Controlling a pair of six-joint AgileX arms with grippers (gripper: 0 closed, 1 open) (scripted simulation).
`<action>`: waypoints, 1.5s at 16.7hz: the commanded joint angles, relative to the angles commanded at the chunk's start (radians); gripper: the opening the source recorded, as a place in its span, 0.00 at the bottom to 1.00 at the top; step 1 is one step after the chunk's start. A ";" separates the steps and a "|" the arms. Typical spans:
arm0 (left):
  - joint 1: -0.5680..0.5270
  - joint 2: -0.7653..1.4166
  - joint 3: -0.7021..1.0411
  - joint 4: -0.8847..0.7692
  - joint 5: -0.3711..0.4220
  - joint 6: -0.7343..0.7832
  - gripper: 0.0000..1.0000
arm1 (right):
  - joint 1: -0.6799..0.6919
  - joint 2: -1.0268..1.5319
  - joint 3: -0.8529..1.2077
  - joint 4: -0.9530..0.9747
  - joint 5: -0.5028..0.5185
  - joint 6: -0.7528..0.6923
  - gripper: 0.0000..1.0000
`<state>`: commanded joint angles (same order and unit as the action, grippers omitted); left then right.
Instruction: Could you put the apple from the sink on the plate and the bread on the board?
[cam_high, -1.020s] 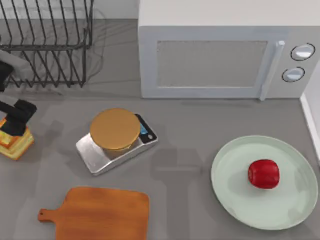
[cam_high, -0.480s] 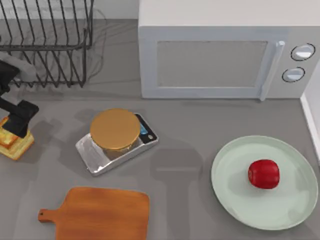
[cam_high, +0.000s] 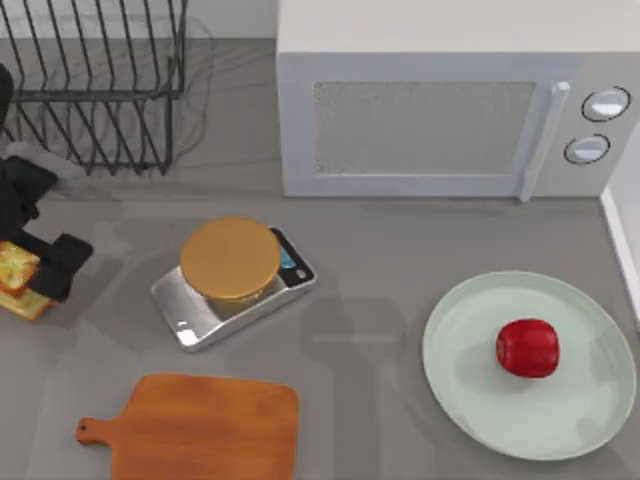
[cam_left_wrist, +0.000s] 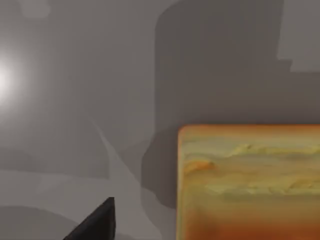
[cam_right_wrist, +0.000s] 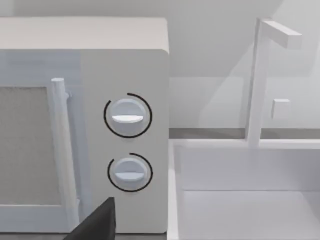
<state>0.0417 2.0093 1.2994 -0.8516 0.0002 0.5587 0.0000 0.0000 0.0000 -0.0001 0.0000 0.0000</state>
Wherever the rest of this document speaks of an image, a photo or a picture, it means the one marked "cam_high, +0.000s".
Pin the yellow toasted bread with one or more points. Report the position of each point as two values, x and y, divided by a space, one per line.
15 272

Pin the silver kitchen scale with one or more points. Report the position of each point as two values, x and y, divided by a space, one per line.
230 260

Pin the wooden cutting board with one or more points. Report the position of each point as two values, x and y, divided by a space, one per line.
210 430

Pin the microwave door with window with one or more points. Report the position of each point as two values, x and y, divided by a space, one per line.
300 125

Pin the pale microwave oven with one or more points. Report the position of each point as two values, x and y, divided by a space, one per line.
400 30

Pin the pale green plate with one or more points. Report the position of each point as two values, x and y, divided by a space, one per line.
465 400

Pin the red apple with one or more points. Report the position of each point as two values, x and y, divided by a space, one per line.
527 349

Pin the small microwave knob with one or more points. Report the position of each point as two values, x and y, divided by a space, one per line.
586 149

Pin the large microwave knob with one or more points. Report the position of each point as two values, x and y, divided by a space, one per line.
605 104

